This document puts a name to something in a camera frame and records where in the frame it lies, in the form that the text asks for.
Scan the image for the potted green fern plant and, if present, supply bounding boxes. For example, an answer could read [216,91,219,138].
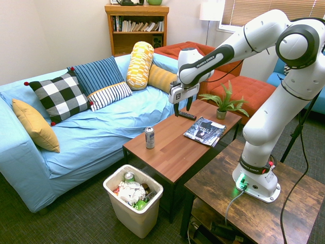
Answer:
[198,80,250,120]

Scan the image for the white shade floor lamp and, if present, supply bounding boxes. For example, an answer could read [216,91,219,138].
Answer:
[199,2,223,46]

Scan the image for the row of paperback books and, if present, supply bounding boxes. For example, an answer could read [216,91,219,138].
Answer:
[112,15,165,33]

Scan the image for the brown window blinds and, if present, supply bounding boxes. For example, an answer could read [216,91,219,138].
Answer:
[220,0,325,28]

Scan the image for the black box under table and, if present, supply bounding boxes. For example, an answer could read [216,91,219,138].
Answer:
[212,221,244,242]

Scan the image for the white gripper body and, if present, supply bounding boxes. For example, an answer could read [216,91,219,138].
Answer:
[169,81,200,105]

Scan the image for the mustard ribbed cushion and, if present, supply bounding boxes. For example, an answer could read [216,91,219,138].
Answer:
[147,64,178,94]

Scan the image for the grey base cable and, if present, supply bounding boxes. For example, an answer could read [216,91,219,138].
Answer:
[224,189,246,226]

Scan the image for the rustic dark wood table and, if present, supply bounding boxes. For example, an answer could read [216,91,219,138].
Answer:
[179,139,325,244]

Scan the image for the thick black cable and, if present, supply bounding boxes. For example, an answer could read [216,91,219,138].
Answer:
[280,111,309,244]

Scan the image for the wooden bookshelf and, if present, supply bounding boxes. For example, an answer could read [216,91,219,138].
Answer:
[104,4,170,58]

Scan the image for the blue striped cushion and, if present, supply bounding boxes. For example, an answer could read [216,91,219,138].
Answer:
[67,55,125,97]

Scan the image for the white navy striped cushion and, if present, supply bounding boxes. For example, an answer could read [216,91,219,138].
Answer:
[86,81,133,112]

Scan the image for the plain mustard yellow cushion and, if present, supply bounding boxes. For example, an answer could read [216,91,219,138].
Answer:
[12,98,61,154]

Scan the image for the brown wooden coffee table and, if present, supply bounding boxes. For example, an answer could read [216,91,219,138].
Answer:
[122,99,242,224]

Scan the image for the blue bench sofa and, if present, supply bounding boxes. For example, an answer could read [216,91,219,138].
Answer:
[266,50,325,115]

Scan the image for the black remote control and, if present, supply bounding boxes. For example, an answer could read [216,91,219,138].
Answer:
[178,110,197,120]

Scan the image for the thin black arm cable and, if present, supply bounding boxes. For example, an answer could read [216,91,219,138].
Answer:
[203,59,245,83]

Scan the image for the black white checkered cushion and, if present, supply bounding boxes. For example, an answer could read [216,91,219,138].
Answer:
[24,72,94,127]

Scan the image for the light blue sofa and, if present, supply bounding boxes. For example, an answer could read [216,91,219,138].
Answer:
[0,54,201,214]

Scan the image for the dark cover magazine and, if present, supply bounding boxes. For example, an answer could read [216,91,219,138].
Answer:
[183,116,227,148]

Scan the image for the silver drink can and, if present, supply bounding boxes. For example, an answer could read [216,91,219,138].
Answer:
[144,126,155,150]

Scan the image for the crumpled white paper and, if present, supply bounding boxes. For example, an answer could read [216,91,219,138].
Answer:
[117,180,147,204]

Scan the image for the cream plastic trash bin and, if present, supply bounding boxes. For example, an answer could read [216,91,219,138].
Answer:
[103,164,164,239]

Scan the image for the black tripod stand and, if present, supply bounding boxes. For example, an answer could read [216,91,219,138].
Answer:
[280,91,322,163]

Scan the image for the yellow white patterned bolster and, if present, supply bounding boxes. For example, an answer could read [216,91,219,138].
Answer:
[125,41,155,91]

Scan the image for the black telephone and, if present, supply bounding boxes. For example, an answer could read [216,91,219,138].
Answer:
[116,0,145,6]

